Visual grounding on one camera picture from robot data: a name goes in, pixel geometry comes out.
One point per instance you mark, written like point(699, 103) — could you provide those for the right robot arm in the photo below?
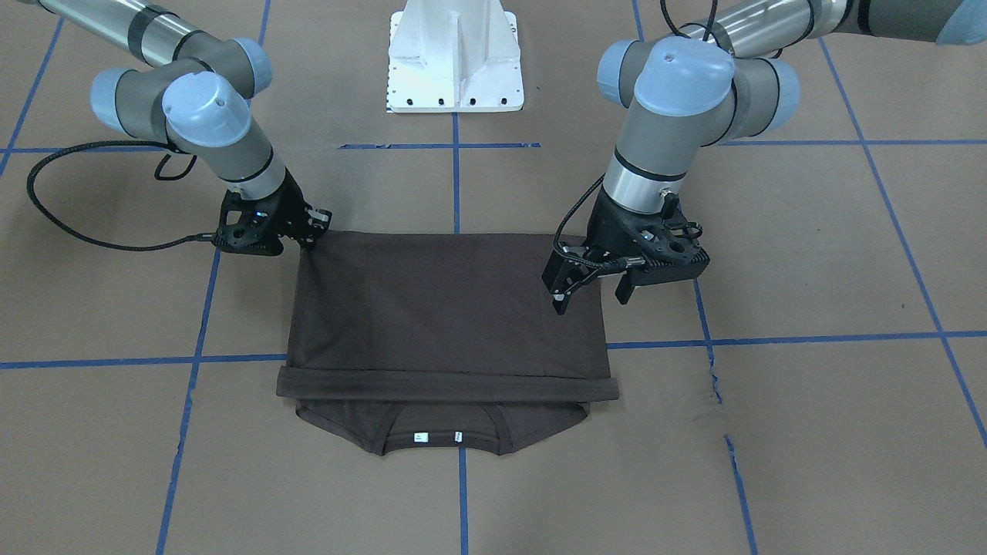
point(194, 100)

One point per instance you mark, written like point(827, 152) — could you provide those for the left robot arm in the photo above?
point(707, 82)

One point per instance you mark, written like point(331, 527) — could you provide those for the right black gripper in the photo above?
point(291, 204)

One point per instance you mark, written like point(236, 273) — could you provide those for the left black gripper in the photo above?
point(605, 227)

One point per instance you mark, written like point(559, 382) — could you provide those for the brown t-shirt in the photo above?
point(404, 341)

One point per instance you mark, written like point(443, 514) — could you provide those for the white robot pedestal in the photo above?
point(454, 57)

